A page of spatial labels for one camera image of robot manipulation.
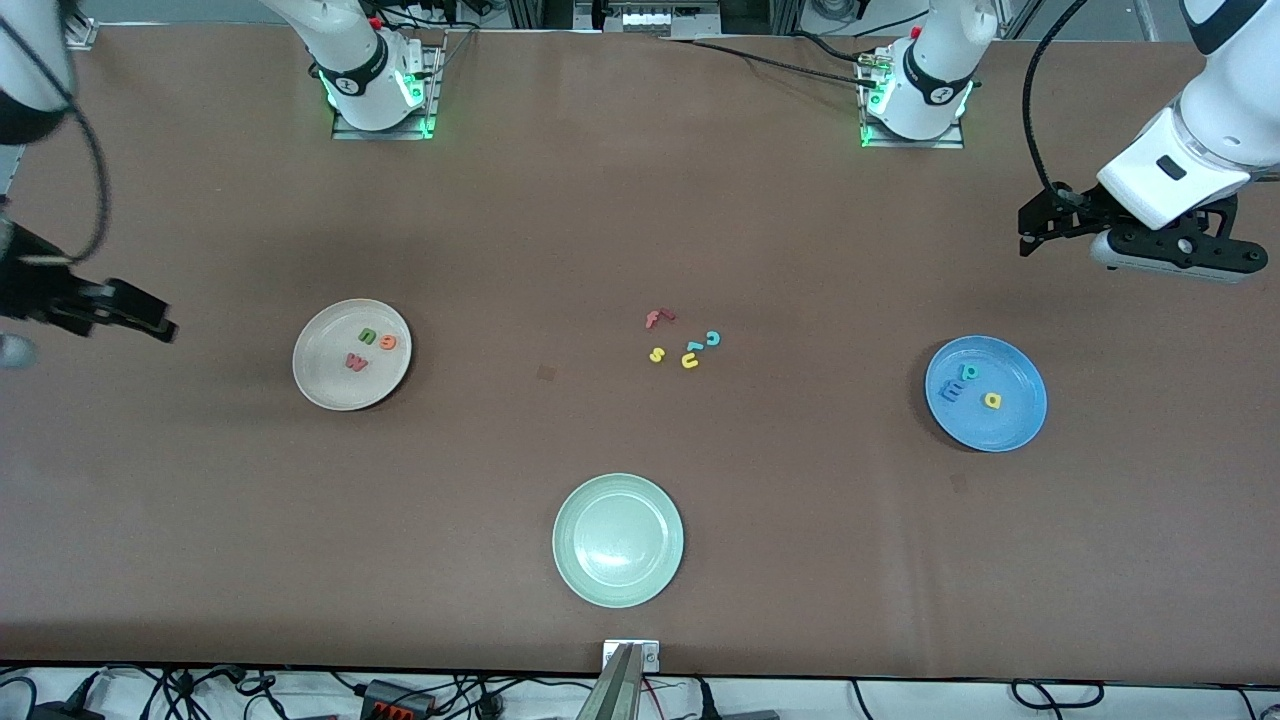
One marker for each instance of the metal table corner bracket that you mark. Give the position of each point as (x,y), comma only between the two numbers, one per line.
(88,36)

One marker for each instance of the grey aluminium profile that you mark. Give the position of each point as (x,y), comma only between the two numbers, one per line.
(615,695)

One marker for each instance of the blue round plate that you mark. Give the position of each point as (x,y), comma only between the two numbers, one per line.
(1010,425)

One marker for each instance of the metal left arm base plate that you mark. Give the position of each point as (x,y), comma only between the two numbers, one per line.
(945,143)

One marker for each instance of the black red power strip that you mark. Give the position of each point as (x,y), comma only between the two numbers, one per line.
(395,698)

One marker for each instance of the black power plug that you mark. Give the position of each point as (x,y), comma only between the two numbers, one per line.
(708,700)

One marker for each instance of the red foam letter w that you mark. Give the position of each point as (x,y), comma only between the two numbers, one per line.
(357,362)

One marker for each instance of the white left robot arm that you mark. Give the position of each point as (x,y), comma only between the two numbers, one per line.
(920,80)

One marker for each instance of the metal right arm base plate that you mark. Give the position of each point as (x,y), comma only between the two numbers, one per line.
(345,130)

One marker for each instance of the white metal bracket plate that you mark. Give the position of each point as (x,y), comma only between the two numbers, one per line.
(650,655)

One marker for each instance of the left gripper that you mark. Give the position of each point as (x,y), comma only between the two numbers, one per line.
(1079,214)

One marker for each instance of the beige brown round plate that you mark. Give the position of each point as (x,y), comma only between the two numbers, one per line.
(345,390)

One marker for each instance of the pale green round plate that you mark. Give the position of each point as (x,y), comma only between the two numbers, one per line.
(618,540)

